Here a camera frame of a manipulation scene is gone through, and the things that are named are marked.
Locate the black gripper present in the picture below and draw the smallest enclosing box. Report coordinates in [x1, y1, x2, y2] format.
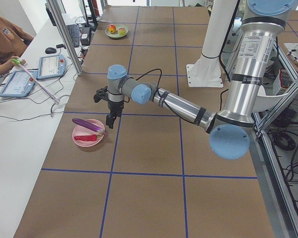
[93, 86, 125, 129]

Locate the purple eggplant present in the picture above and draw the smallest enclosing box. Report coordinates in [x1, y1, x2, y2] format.
[72, 118, 107, 135]

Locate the red chili pepper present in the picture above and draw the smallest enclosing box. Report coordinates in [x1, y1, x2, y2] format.
[74, 134, 97, 141]

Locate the yellow green fruit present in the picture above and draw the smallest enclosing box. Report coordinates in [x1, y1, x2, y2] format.
[118, 27, 126, 36]

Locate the blue teach pendant far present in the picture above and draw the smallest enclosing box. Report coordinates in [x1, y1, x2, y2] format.
[37, 55, 67, 80]

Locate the blue teach pendant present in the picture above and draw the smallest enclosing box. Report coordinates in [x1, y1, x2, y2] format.
[0, 70, 35, 98]
[37, 55, 67, 80]

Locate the light green plate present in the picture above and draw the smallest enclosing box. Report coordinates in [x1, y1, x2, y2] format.
[105, 24, 129, 39]

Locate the black computer mouse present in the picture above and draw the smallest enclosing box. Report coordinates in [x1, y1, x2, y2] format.
[45, 47, 57, 54]

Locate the black keyboard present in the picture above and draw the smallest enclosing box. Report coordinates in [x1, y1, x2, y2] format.
[66, 24, 80, 48]

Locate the blue teach pendant near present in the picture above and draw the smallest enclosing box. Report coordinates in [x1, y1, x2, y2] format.
[0, 70, 35, 98]

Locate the long metal grabber stick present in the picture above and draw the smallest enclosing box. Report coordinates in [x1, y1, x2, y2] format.
[12, 58, 60, 104]

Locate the person in brown shirt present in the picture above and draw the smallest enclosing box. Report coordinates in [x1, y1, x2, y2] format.
[0, 16, 34, 75]

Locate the white plastic chair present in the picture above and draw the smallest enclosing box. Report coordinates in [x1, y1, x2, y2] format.
[252, 86, 288, 113]

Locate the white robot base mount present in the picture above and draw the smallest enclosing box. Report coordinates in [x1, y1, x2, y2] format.
[186, 0, 238, 88]

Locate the aluminium frame post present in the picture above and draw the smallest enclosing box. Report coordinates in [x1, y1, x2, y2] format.
[46, 0, 82, 76]

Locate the white wire basket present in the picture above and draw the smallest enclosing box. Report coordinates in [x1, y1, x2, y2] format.
[273, 68, 293, 95]

